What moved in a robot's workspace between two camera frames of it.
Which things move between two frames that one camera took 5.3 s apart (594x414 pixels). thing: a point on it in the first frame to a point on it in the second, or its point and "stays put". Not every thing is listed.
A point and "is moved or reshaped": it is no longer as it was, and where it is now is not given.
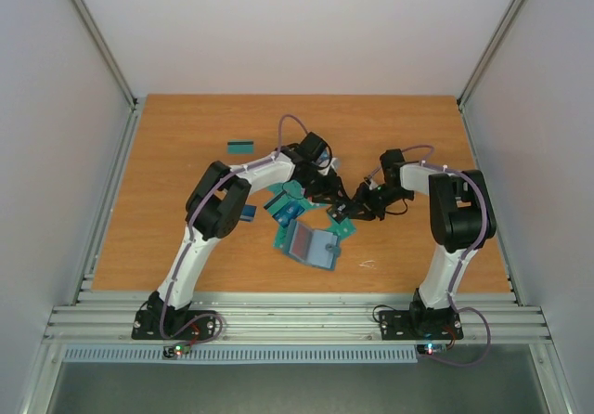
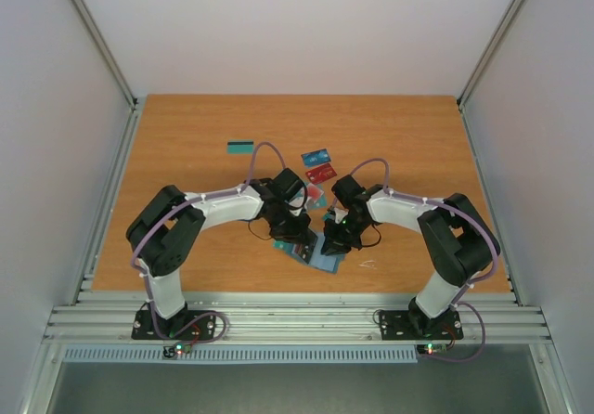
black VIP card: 339,211 is moved or reshaped
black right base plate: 419,325 stays put
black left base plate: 147,324 stays put
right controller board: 431,348 stays put
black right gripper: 372,199 to 338,237
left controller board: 176,349 stays put
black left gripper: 330,191 to 297,234
